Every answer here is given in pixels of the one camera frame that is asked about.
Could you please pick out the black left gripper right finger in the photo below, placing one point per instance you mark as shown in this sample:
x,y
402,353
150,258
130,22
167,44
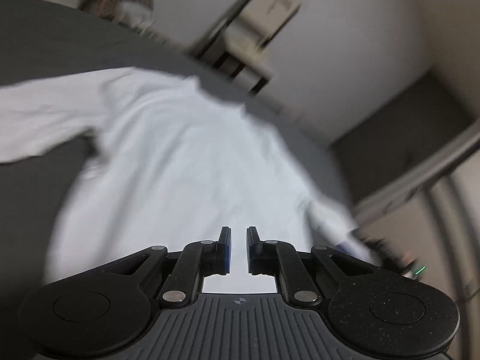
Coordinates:
x,y
281,261

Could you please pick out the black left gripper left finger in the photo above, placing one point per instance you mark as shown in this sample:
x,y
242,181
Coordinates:
x,y
197,260

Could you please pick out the dark grey door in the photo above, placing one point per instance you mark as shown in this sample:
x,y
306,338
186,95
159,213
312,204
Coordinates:
x,y
400,135

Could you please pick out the grey bed sheet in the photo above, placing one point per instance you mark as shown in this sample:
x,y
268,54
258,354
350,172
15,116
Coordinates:
x,y
114,311

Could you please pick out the white long-sleeve shirt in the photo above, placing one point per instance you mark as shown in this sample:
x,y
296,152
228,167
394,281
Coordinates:
x,y
173,166

